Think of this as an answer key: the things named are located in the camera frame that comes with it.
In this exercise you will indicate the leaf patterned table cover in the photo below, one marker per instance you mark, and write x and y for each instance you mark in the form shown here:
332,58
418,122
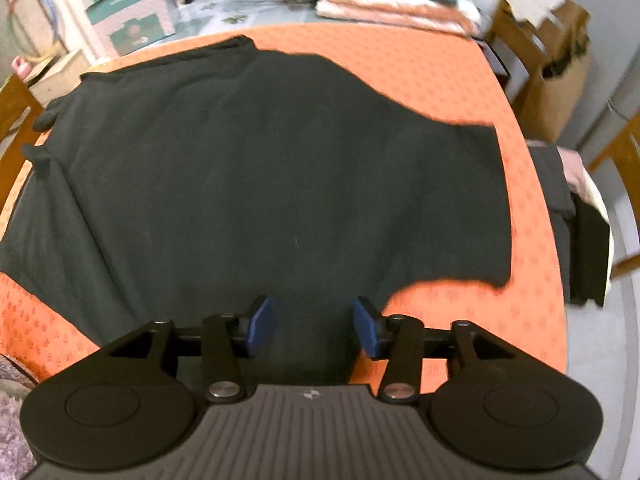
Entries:
250,7

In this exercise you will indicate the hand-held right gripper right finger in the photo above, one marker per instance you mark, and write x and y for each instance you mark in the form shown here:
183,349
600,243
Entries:
365,327

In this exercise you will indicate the pile of dark clothes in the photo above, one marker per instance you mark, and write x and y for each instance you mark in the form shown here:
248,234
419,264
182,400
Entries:
555,200

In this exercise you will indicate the colourful hula hoop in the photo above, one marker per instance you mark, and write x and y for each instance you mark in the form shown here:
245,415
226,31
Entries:
20,15

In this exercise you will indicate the white green printed carton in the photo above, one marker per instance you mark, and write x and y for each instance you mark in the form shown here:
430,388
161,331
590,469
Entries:
130,20

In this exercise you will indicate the brown cardboard box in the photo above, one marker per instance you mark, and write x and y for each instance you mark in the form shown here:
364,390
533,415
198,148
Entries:
55,75

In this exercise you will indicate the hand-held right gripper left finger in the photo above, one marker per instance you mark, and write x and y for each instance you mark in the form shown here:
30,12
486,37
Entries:
261,325

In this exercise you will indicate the black shirt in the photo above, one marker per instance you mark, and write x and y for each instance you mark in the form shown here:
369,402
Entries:
250,160

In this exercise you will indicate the person's purple fuzzy clothing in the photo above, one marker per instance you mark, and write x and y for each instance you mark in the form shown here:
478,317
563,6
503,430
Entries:
12,410

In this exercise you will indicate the orange patterned tablecloth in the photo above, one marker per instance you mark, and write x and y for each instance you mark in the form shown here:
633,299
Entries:
450,85

